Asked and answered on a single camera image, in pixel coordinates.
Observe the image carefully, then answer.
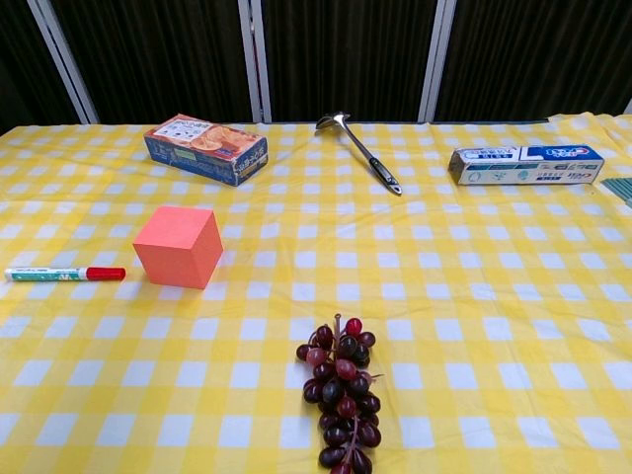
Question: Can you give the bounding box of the orange and blue biscuit box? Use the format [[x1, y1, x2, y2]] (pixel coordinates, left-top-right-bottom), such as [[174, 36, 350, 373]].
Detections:
[[143, 115, 270, 188]]

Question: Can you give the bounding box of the stainless steel ladle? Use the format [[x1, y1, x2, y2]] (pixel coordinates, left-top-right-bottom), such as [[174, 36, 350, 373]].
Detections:
[[315, 112, 403, 197]]

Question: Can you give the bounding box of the dark red grape bunch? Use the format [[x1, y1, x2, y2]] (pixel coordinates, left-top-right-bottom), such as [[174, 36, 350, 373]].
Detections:
[[295, 313, 384, 474]]

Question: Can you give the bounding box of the white and blue toothpaste box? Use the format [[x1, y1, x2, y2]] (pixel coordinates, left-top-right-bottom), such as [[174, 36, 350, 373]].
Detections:
[[447, 144, 606, 187]]

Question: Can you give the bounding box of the teal plastic hand brush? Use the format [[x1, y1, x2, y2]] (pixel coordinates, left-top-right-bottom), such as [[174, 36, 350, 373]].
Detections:
[[599, 177, 632, 208]]

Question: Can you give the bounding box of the yellow white checkered tablecloth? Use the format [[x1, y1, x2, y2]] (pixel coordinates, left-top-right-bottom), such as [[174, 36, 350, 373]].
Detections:
[[0, 112, 632, 474]]

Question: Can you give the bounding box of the orange-red paper cube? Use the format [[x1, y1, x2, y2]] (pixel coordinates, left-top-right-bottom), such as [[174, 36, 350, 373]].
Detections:
[[132, 205, 225, 290]]

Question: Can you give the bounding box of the red-capped white marker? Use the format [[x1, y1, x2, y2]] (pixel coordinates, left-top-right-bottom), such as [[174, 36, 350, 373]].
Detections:
[[4, 266, 126, 284]]

